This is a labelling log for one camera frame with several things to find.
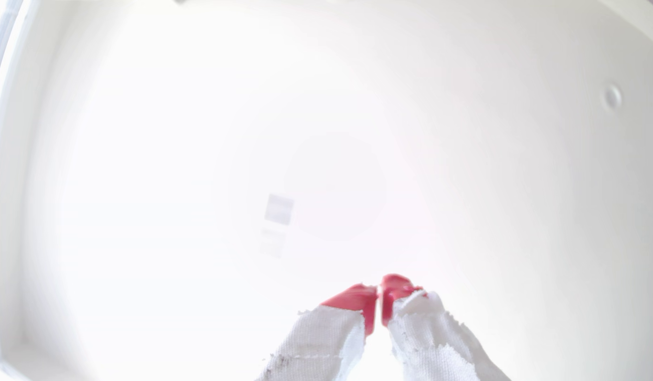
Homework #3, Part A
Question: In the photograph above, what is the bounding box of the white round ceiling fixture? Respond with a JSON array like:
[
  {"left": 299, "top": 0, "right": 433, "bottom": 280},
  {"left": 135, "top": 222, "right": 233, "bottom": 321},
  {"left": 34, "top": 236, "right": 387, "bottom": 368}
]
[{"left": 601, "top": 83, "right": 624, "bottom": 112}]

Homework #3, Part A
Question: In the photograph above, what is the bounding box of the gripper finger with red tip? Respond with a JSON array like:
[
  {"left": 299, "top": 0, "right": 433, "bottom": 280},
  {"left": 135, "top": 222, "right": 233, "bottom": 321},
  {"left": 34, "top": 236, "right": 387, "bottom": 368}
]
[
  {"left": 255, "top": 284, "right": 379, "bottom": 381},
  {"left": 380, "top": 273, "right": 512, "bottom": 381}
]

